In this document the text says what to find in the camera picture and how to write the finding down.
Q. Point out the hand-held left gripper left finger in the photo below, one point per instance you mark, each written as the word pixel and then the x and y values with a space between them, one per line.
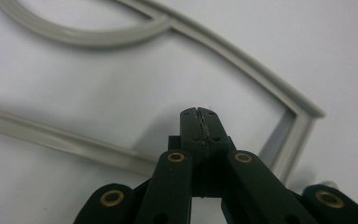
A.
pixel 167 186

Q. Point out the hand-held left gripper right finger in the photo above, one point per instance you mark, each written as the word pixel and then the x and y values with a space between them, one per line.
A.
pixel 251 186

